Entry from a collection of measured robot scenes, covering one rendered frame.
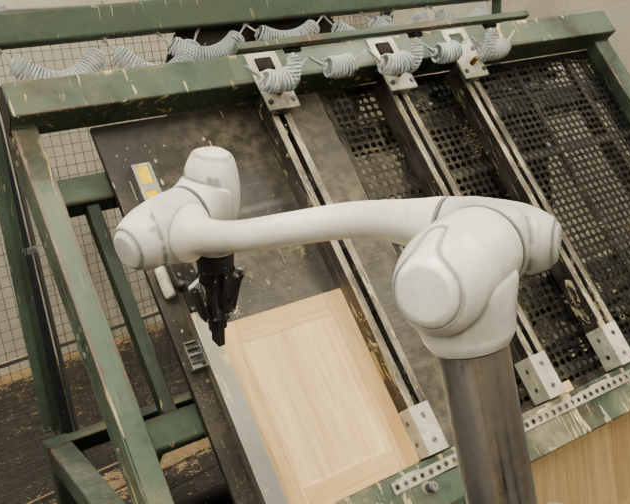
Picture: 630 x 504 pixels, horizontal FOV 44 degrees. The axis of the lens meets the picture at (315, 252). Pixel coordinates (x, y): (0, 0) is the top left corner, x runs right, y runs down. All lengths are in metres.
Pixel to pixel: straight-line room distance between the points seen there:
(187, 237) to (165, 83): 0.88
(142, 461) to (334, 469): 0.46
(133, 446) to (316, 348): 0.52
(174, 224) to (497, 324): 0.56
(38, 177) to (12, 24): 0.70
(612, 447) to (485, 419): 1.75
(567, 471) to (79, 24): 2.07
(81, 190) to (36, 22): 0.68
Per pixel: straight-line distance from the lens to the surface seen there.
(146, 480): 1.74
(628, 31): 7.19
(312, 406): 1.92
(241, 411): 1.83
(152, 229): 1.31
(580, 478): 2.73
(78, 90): 2.05
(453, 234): 1.00
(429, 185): 2.34
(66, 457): 2.77
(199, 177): 1.41
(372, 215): 1.26
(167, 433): 1.86
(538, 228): 1.14
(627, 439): 2.87
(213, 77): 2.17
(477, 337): 1.03
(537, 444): 2.18
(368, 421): 1.97
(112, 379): 1.78
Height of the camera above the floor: 1.80
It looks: 11 degrees down
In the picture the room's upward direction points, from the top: 9 degrees counter-clockwise
